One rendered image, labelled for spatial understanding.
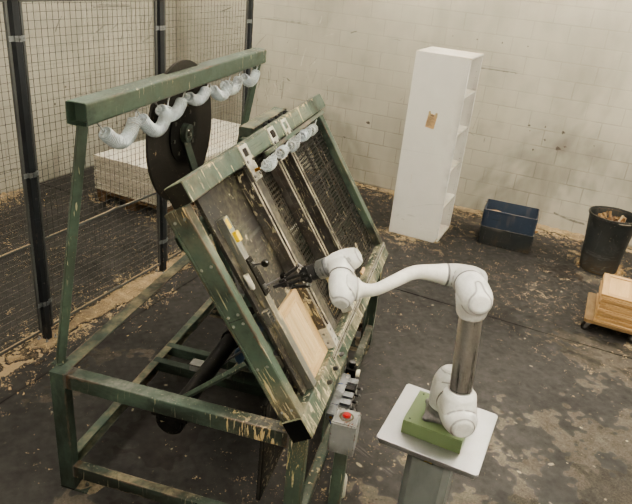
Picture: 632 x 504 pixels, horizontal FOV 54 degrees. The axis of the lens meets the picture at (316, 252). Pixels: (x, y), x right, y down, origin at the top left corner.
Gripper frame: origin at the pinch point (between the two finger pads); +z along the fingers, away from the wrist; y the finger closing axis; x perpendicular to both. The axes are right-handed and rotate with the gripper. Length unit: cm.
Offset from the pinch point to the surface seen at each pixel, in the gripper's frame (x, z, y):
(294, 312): 24.9, 14.1, 24.9
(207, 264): -22.4, 14.7, -26.5
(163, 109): 45, 36, -95
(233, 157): 29, 6, -59
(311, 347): 23, 14, 46
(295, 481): -23, 32, 90
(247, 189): 39, 12, -41
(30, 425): 13, 212, 36
